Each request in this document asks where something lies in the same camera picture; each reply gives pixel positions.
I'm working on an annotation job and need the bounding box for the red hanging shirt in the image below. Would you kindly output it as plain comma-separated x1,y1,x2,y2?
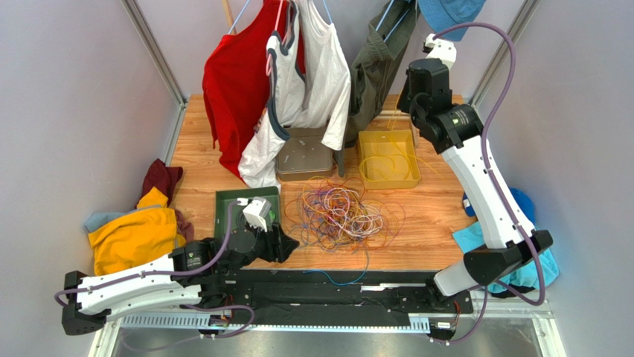
202,1,289,178

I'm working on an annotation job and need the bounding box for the grey blue cloth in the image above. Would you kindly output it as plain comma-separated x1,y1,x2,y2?
83,212,127,233

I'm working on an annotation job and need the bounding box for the white hanging tank top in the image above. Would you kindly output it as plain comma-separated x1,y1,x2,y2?
237,1,351,188

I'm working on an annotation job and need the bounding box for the olive green hanging garment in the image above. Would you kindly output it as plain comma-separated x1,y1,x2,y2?
344,1,419,148

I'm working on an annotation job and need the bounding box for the yellow cable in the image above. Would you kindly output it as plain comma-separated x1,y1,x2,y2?
359,111,439,182

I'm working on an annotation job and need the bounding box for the yellow plastic tray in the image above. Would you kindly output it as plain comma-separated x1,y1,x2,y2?
357,130,420,190

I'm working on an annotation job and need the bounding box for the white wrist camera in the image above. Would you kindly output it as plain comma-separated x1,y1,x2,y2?
423,33,457,70
237,196,272,232

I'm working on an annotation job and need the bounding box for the cyan cloth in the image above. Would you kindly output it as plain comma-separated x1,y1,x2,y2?
452,222,560,298

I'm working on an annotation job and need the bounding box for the blue bucket hat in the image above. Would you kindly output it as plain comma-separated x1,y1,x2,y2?
417,0,486,33

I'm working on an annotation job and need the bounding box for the green plastic tray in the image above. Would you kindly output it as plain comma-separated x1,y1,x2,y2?
214,187,282,238

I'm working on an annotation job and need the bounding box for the dark blue towel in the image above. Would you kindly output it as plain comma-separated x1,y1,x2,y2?
453,187,536,239

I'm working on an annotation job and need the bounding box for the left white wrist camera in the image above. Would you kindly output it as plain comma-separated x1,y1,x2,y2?
237,196,272,232

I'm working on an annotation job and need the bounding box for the purple camera cable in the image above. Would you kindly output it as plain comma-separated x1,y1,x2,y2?
53,200,257,350
428,22,547,345

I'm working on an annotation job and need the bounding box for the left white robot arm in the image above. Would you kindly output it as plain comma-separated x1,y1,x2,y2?
54,222,299,336

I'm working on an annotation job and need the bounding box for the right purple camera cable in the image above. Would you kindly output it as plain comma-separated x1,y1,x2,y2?
428,22,547,345

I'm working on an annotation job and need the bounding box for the yellow cloth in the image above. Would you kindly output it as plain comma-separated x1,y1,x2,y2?
88,205,187,276

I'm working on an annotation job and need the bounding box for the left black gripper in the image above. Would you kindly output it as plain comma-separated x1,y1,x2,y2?
222,218,301,276

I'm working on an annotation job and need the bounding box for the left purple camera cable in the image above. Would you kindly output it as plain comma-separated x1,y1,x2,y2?
53,200,257,350

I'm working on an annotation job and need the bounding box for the wooden clothes rack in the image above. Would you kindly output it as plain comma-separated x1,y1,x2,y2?
220,1,431,129

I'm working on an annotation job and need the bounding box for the black coiled cable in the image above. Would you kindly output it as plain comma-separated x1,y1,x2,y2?
237,200,278,231

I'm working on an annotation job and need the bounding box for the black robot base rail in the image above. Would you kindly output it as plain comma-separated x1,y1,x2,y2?
118,268,476,343

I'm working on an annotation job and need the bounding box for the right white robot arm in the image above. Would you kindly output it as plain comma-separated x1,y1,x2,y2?
398,58,553,300

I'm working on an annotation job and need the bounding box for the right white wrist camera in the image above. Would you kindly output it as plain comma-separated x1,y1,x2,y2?
423,33,457,70

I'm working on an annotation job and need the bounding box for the multicolour cable pile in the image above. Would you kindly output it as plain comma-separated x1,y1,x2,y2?
286,176,408,287

